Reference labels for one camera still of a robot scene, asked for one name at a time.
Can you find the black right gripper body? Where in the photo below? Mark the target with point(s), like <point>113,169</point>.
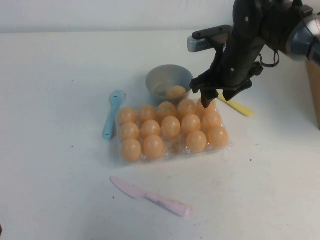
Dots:
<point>237,65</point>

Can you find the grey plastic bowl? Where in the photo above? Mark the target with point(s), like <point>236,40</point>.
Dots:
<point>160,77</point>

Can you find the yellow plastic knife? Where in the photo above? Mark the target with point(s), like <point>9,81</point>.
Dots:
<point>240,108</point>

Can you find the pink plastic knife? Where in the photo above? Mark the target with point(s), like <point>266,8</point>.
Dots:
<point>150,195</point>

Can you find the blue plastic fork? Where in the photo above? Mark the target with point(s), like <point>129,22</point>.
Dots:
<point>110,122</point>

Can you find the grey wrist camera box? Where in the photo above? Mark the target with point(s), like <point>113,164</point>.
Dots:
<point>200,45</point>

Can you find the clear plastic egg tray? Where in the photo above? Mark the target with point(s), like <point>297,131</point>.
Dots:
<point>175,150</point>

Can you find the orange plastic egg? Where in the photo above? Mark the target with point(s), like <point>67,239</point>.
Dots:
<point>212,107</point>
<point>167,109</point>
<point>153,146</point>
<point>217,136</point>
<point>187,107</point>
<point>131,149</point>
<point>191,124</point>
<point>171,127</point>
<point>129,131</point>
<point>147,113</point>
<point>150,128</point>
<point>175,91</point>
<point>212,121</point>
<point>127,115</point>
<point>196,140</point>

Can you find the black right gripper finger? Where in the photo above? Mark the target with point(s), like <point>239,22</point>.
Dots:
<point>228,95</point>
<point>208,98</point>

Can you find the brown cardboard box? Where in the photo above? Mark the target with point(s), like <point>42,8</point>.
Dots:
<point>315,100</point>

